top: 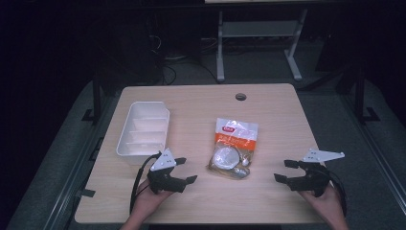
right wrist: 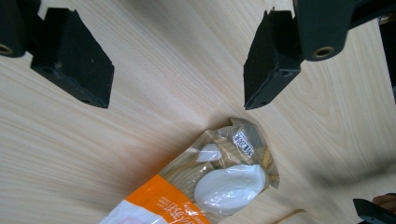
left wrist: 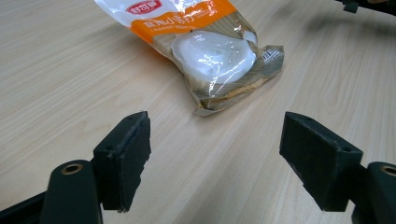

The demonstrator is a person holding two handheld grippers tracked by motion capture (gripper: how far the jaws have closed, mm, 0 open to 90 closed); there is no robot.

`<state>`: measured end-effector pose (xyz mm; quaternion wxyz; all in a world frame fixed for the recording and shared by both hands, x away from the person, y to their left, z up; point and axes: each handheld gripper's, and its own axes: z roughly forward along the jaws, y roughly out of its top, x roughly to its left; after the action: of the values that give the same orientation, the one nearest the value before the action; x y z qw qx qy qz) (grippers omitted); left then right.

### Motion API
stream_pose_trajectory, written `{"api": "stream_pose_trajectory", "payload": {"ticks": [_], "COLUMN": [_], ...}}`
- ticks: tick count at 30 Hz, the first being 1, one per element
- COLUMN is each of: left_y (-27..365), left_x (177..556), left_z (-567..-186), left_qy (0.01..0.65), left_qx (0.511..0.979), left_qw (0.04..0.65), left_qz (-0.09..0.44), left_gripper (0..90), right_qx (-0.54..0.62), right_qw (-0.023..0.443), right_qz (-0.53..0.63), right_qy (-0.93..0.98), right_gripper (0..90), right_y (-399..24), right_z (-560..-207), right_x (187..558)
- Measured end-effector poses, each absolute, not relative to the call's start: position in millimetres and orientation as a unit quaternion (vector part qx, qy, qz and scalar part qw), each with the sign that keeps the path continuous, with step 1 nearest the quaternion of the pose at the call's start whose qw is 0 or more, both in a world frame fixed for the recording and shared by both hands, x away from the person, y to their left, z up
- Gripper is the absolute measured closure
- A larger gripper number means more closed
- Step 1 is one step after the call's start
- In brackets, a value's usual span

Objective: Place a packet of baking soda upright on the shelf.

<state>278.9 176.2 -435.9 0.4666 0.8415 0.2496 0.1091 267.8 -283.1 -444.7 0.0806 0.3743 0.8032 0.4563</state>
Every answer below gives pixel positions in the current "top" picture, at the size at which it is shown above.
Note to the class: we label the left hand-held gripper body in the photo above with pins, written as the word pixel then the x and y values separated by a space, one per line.
pixel 166 183

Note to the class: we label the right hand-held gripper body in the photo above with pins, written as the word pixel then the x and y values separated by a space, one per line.
pixel 314 180

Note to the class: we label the white divided plastic bin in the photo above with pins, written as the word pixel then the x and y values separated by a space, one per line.
pixel 143 134

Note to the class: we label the clear orange-label snack bag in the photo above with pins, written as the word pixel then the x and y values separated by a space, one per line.
pixel 234 143

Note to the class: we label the person's left hand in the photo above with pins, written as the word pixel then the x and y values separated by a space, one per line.
pixel 145 201

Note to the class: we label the person's right hand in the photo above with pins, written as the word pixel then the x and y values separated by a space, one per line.
pixel 328 207

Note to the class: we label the black metal stand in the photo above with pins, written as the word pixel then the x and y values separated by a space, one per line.
pixel 96 102
pixel 360 102

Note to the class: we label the black table bracket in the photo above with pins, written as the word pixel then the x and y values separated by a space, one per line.
pixel 87 193

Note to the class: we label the white metal table frame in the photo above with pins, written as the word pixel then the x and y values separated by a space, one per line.
pixel 255 29

